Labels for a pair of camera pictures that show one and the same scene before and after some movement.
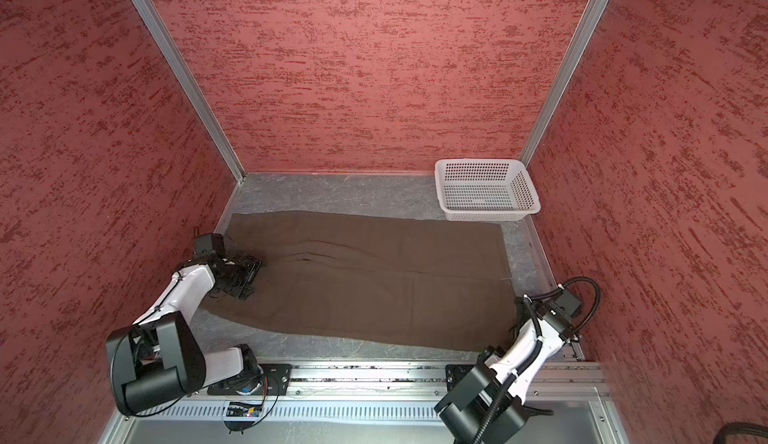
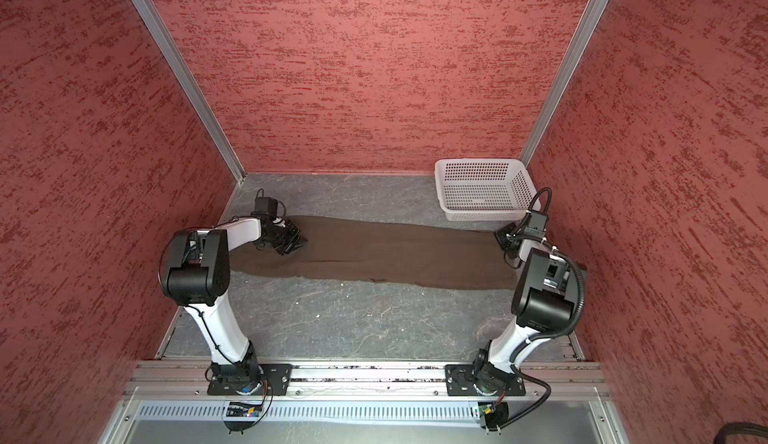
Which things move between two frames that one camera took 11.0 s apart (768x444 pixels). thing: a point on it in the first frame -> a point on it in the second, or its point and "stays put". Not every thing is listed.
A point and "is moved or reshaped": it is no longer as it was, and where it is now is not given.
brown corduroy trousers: [418, 280] is moved or reshaped
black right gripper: [521, 305] -> [500, 234]
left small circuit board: [240, 409] stays put
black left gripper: [252, 265] -> [296, 237]
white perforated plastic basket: [485, 189] stays put
